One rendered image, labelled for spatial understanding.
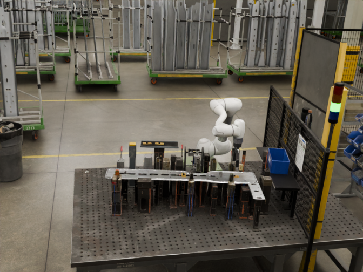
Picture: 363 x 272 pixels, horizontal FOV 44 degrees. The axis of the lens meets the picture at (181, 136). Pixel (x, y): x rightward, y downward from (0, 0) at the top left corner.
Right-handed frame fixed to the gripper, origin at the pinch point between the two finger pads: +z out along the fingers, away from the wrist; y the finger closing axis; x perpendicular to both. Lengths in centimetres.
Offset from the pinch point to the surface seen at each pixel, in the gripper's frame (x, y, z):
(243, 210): 7.1, 22.9, 35.6
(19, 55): -400, -685, 55
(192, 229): -40, 43, 44
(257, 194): 14.9, 33.0, 13.9
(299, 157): 54, 10, -11
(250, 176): 15.4, -0.4, 13.9
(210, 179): -22.9, 7.1, 13.7
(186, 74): -9, -682, 85
